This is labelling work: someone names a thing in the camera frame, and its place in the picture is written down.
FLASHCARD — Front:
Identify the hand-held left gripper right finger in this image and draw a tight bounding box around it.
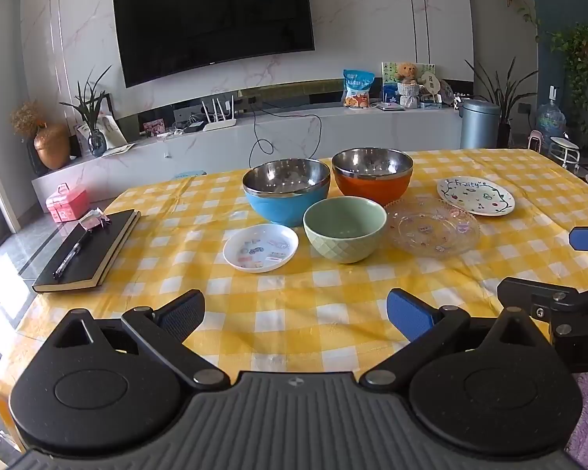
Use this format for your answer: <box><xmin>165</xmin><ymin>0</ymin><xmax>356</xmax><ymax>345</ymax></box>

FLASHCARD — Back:
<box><xmin>360</xmin><ymin>289</ymin><xmax>540</xmax><ymax>389</ymax></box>

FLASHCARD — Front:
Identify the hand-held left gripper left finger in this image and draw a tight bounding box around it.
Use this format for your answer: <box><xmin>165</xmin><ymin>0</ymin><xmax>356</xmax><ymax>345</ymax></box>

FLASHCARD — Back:
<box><xmin>53</xmin><ymin>290</ymin><xmax>231</xmax><ymax>392</ymax></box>

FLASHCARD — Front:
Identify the clear glass plate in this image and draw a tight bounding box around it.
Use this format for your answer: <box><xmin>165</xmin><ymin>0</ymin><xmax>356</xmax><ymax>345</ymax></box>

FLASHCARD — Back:
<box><xmin>385</xmin><ymin>197</ymin><xmax>481</xmax><ymax>258</ymax></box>

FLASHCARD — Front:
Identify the green ceramic bowl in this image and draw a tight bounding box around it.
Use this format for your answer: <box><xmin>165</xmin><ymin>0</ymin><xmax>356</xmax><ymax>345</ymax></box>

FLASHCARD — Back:
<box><xmin>303</xmin><ymin>196</ymin><xmax>388</xmax><ymax>264</ymax></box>

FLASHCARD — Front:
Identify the small white sticker plate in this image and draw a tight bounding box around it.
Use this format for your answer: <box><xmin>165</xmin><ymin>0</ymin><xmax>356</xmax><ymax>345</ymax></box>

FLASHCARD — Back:
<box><xmin>223</xmin><ymin>224</ymin><xmax>299</xmax><ymax>273</ymax></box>

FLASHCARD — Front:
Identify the white fruit-print plate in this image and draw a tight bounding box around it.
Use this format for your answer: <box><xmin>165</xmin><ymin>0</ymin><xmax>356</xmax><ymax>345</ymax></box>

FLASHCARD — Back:
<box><xmin>436</xmin><ymin>177</ymin><xmax>516</xmax><ymax>217</ymax></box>

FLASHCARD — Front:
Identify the blue steel-lined bowl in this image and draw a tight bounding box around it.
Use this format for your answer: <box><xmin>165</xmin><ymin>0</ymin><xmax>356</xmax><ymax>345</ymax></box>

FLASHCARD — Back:
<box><xmin>242</xmin><ymin>159</ymin><xmax>332</xmax><ymax>228</ymax></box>

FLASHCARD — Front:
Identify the orange steel-lined bowl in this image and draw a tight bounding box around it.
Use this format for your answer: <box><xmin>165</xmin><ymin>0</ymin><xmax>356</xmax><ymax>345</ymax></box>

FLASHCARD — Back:
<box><xmin>331</xmin><ymin>148</ymin><xmax>415</xmax><ymax>208</ymax></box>

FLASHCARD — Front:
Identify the yellow checked tablecloth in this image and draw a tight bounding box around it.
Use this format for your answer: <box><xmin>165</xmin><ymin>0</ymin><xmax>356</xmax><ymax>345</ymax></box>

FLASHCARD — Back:
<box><xmin>0</xmin><ymin>149</ymin><xmax>588</xmax><ymax>432</ymax></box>

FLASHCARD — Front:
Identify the white round stool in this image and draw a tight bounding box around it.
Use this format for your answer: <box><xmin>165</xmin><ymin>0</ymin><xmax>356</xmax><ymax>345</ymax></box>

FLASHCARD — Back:
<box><xmin>548</xmin><ymin>134</ymin><xmax>581</xmax><ymax>172</ymax></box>

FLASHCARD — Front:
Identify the black notebook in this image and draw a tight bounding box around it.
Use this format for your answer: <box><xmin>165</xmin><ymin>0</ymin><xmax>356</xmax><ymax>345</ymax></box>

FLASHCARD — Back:
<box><xmin>32</xmin><ymin>209</ymin><xmax>142</xmax><ymax>295</ymax></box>

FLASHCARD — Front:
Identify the blue water bottle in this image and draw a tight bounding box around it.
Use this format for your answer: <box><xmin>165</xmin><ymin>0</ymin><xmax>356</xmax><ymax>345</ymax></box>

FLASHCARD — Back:
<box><xmin>536</xmin><ymin>85</ymin><xmax>568</xmax><ymax>145</ymax></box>

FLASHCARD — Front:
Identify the black pen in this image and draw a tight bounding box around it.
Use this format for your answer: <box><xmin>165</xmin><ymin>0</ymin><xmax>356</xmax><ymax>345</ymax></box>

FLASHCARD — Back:
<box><xmin>53</xmin><ymin>231</ymin><xmax>93</xmax><ymax>280</ymax></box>

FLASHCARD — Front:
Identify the small pink packet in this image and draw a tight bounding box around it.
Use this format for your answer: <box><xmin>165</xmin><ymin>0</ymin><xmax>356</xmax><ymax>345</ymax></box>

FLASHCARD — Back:
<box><xmin>80</xmin><ymin>208</ymin><xmax>113</xmax><ymax>231</ymax></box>

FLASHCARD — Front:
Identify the white marble television console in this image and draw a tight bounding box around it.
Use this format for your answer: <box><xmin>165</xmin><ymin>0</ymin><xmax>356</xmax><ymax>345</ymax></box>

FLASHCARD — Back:
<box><xmin>32</xmin><ymin>105</ymin><xmax>464</xmax><ymax>201</ymax></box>

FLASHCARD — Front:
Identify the pink storage box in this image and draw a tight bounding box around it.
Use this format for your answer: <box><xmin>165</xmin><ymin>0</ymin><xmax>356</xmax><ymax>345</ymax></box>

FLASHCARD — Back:
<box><xmin>46</xmin><ymin>183</ymin><xmax>89</xmax><ymax>223</ymax></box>

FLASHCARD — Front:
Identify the grey trash can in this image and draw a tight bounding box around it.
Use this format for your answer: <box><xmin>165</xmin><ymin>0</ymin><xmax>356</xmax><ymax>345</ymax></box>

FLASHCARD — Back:
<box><xmin>459</xmin><ymin>99</ymin><xmax>501</xmax><ymax>150</ymax></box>

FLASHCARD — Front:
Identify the long-leaf potted plant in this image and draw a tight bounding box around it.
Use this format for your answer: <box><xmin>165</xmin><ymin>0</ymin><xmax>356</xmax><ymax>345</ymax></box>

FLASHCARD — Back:
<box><xmin>465</xmin><ymin>56</ymin><xmax>540</xmax><ymax>148</ymax></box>

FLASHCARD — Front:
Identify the bushy green plant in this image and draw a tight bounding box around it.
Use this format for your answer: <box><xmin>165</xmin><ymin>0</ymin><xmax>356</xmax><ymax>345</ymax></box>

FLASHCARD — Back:
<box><xmin>549</xmin><ymin>22</ymin><xmax>588</xmax><ymax>133</ymax></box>

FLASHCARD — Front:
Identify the blue glass vase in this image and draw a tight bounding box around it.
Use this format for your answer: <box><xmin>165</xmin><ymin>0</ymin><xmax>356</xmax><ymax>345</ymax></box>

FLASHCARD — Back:
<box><xmin>88</xmin><ymin>130</ymin><xmax>109</xmax><ymax>157</ymax></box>

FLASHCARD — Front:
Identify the white router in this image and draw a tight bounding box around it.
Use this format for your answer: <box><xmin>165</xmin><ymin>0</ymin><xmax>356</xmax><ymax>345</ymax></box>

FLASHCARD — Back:
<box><xmin>202</xmin><ymin>97</ymin><xmax>238</xmax><ymax>132</ymax></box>

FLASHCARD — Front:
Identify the sketch portrait picture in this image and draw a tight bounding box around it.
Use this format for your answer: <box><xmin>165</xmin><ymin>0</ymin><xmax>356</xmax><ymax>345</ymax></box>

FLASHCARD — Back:
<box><xmin>97</xmin><ymin>112</ymin><xmax>128</xmax><ymax>150</ymax></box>

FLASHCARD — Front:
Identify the copper acorn vase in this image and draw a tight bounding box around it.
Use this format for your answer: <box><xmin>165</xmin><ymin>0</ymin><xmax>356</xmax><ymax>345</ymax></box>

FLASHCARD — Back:
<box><xmin>33</xmin><ymin>125</ymin><xmax>72</xmax><ymax>171</ymax></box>

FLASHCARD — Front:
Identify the round paper fan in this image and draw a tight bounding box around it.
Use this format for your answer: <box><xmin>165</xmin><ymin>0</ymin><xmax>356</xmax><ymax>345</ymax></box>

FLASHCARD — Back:
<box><xmin>419</xmin><ymin>71</ymin><xmax>443</xmax><ymax>103</ymax></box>

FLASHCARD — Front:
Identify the green leafy plant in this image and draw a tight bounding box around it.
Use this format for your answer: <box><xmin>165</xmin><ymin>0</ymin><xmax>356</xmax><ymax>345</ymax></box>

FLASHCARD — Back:
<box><xmin>59</xmin><ymin>65</ymin><xmax>113</xmax><ymax>138</ymax></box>

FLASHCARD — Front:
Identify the blue snack bag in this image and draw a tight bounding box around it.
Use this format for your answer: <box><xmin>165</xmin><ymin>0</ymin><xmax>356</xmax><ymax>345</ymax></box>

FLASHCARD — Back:
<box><xmin>343</xmin><ymin>69</ymin><xmax>376</xmax><ymax>108</ymax></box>

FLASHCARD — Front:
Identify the green picture board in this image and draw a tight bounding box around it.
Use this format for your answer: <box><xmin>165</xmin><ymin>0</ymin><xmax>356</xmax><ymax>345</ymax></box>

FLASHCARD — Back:
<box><xmin>381</xmin><ymin>61</ymin><xmax>437</xmax><ymax>103</ymax></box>

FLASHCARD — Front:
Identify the black cable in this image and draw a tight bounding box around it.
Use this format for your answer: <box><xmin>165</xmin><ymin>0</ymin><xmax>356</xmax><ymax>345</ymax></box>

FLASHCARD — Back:
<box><xmin>248</xmin><ymin>103</ymin><xmax>323</xmax><ymax>168</ymax></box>

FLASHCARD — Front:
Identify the wall-mounted television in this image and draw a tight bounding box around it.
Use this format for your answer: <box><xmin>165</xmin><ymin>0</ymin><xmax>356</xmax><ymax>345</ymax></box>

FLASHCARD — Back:
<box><xmin>113</xmin><ymin>0</ymin><xmax>316</xmax><ymax>88</ymax></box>

